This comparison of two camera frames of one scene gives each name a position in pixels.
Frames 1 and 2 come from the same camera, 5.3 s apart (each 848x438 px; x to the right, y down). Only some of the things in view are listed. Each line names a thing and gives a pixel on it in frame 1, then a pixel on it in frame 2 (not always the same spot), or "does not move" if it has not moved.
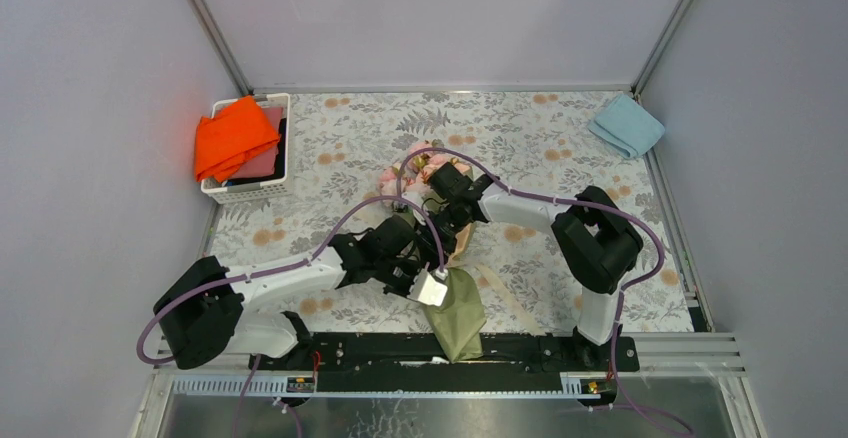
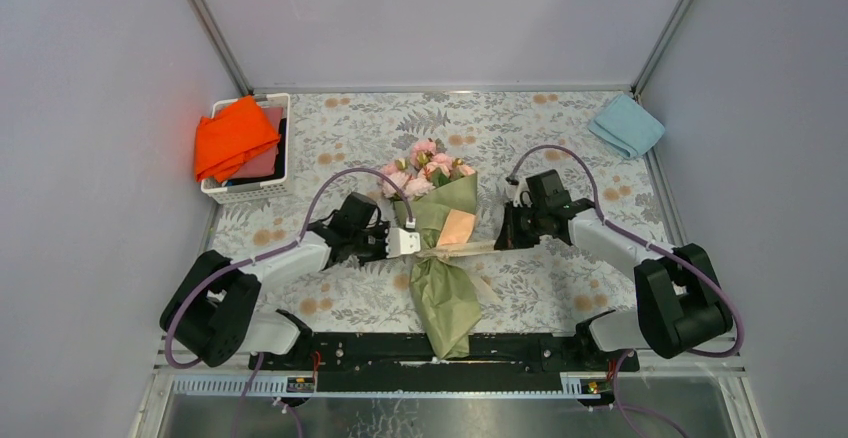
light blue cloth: (626, 126) does not move
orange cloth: (235, 131) does not move
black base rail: (410, 362) does not move
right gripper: (427, 238) to (509, 236)
